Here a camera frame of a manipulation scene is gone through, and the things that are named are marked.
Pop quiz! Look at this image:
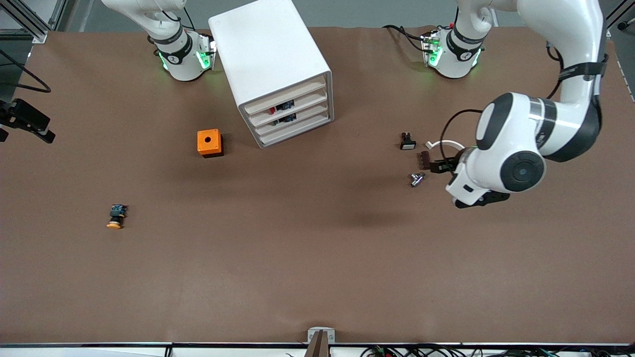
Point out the black right base cable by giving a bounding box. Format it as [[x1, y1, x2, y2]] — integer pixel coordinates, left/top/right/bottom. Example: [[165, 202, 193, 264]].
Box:
[[159, 5, 197, 31]]

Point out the brown table cover sheet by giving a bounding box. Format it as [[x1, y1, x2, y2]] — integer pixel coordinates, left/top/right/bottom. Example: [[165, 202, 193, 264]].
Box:
[[0, 26, 635, 345]]

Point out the tangled cable bundle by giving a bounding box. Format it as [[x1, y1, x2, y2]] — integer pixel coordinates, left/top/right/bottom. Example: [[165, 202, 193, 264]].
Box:
[[285, 345, 635, 357]]

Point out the white drawer cabinet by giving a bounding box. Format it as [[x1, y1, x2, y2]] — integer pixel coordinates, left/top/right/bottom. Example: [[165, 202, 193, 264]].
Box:
[[208, 0, 334, 149]]

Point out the aluminium frame profile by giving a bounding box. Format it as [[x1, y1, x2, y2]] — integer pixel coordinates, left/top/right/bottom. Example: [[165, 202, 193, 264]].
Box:
[[0, 0, 67, 43], [604, 0, 635, 30]]

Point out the white curved pipe clamp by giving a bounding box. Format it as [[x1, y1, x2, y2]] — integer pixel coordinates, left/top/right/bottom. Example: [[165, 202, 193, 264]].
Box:
[[425, 140, 466, 152]]

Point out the black left base cable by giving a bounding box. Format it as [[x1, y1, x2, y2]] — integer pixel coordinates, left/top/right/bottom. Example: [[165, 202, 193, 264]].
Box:
[[382, 24, 428, 53]]

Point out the black base cable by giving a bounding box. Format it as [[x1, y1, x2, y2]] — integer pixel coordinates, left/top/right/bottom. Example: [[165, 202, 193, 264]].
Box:
[[382, 24, 428, 53], [159, 5, 197, 31]]

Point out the black arm cable strap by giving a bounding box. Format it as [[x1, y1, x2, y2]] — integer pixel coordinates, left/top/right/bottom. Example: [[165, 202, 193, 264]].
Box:
[[558, 55, 610, 83]]

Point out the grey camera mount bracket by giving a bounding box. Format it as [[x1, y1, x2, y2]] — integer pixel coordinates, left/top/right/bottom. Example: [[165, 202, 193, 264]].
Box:
[[307, 327, 336, 357]]

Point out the white plastic drawer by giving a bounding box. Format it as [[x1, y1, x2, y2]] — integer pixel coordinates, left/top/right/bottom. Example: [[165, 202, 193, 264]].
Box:
[[258, 113, 331, 148], [245, 79, 327, 116], [253, 102, 329, 137], [248, 91, 328, 127]]

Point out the orange box with hole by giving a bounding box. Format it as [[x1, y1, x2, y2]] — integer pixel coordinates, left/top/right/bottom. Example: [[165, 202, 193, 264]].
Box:
[[197, 129, 224, 158]]

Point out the yellow cap push button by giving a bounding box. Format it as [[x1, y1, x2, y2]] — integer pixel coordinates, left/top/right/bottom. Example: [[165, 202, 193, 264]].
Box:
[[106, 204, 128, 230]]

